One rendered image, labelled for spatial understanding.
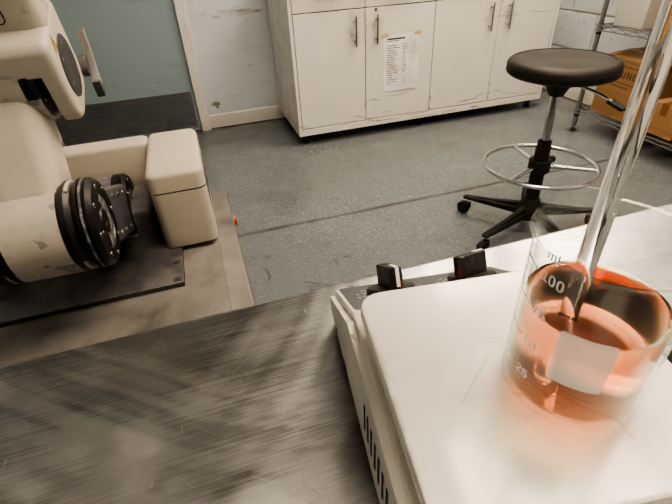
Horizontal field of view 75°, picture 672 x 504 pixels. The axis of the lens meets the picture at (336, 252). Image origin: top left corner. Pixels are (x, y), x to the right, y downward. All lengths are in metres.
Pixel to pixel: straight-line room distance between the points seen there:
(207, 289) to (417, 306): 0.83
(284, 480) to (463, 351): 0.13
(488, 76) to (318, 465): 2.91
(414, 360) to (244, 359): 0.16
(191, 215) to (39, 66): 0.44
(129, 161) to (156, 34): 1.78
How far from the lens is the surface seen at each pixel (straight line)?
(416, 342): 0.21
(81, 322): 1.07
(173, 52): 3.04
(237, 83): 3.11
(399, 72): 2.76
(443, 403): 0.19
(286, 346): 0.33
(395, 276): 0.28
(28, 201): 0.91
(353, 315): 0.25
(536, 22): 3.19
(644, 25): 2.76
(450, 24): 2.85
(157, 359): 0.35
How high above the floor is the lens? 0.99
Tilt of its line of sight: 35 degrees down
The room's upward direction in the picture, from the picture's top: 3 degrees counter-clockwise
